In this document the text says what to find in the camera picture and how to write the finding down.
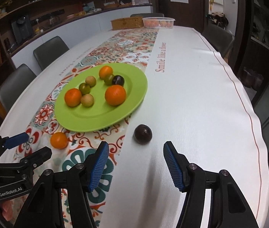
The grey chair near left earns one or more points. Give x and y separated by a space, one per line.
14 86

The green tomato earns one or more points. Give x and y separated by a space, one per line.
84 88
108 79

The white plastic fruit basket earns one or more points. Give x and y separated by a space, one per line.
158 22

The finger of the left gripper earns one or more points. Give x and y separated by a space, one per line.
36 159
16 140

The grey chair right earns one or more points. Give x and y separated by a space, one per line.
220 39

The green plate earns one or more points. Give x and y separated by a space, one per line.
101 114

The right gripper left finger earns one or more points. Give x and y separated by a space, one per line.
82 179

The dark plum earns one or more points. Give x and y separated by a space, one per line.
143 134
118 80

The wicker basket box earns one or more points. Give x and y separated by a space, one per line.
127 23

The grey chair far left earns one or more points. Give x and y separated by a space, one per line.
49 51

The beige longan fruit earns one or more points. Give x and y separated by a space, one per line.
91 81
87 100

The oval orange fruit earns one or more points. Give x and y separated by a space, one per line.
59 140

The grey chair far end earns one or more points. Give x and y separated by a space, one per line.
147 15

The black coffee machine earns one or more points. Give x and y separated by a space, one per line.
22 29

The dark wooden door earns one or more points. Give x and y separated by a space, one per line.
192 14

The patterned table cloth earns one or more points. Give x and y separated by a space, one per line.
195 101

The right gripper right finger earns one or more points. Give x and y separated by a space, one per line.
188 178

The small orange kumquat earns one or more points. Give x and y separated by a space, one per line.
104 71

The large orange mandarin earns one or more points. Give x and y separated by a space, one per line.
115 95

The grey chair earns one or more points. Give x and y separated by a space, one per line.
220 39
49 51
14 86

